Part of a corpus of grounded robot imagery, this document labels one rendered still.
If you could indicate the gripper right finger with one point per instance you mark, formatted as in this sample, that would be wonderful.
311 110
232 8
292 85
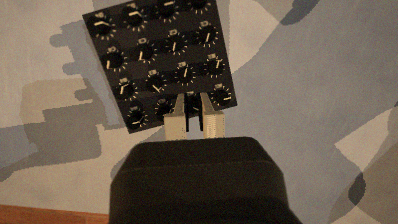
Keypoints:
212 123

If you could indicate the black knob box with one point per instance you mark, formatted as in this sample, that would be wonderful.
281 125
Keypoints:
167 65

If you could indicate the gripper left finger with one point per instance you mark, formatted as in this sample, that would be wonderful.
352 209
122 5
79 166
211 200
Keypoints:
177 124

